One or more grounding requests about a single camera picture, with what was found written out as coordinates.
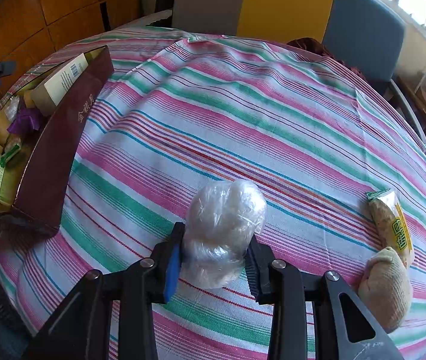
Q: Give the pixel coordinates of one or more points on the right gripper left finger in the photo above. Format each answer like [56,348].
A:
[79,328]

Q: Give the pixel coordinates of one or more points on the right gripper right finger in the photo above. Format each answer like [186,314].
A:
[343,326]

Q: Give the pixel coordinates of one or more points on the purple snack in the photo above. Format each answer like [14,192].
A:
[26,121]

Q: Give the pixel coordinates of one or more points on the white cardboard box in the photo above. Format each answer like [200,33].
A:
[50,92]

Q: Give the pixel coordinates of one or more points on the clear plastic bundle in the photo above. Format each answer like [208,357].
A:
[220,223]

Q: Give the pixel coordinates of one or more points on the orange cracker snack pack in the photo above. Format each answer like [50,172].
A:
[12,147]

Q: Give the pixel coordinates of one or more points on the rolled white sock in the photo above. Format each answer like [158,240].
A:
[386,290]

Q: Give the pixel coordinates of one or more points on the wooden wardrobe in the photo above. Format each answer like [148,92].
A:
[31,30]

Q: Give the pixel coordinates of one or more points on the maroon gold tin box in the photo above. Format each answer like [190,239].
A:
[35,180]

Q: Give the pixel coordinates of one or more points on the yellow green snack pack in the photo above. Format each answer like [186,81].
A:
[391,223]

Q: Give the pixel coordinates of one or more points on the striped tablecloth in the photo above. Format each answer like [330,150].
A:
[181,110]

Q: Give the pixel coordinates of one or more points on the dark red cloth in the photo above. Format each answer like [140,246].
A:
[316,47]

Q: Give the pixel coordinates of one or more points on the grey yellow blue chair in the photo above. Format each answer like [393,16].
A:
[363,33]

